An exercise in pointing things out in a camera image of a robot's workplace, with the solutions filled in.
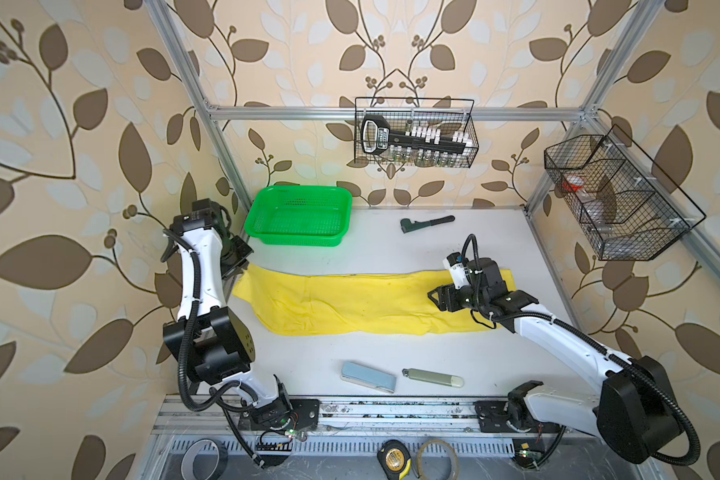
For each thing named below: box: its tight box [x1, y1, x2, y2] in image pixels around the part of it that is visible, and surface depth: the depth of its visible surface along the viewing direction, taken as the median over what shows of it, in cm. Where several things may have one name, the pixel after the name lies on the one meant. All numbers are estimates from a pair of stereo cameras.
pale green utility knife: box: [402, 368, 465, 388], surface depth 82 cm
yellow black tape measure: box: [377, 439, 413, 480], surface depth 68 cm
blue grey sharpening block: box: [340, 361, 397, 393], surface depth 79 cm
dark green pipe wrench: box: [400, 215, 455, 233], surface depth 118 cm
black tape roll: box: [180, 438, 229, 480], surface depth 69 cm
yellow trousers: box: [232, 266, 517, 334], surface depth 93 cm
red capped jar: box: [562, 175, 584, 192], surface depth 84 cm
